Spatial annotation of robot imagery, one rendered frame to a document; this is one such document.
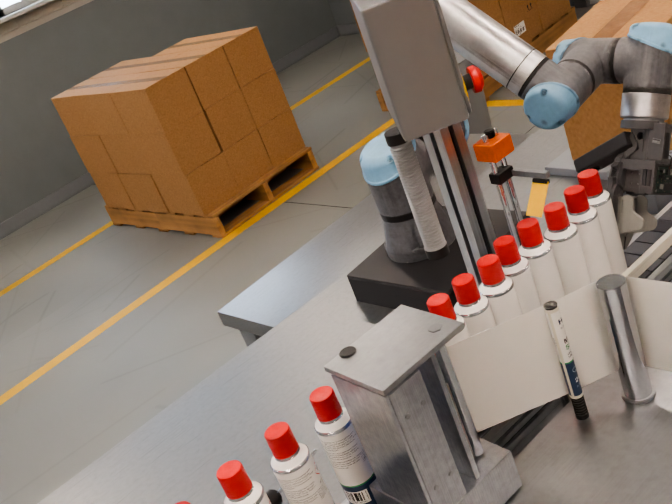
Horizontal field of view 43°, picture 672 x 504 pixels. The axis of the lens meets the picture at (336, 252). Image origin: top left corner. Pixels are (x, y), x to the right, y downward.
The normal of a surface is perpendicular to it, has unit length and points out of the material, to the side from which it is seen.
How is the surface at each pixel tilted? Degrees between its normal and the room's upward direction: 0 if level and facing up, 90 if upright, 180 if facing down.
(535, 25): 90
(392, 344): 0
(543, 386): 90
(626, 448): 0
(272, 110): 90
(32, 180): 90
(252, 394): 0
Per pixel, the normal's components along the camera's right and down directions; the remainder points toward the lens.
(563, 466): -0.34, -0.84
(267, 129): 0.67, 0.09
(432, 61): 0.08, 0.42
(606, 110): -0.58, 0.54
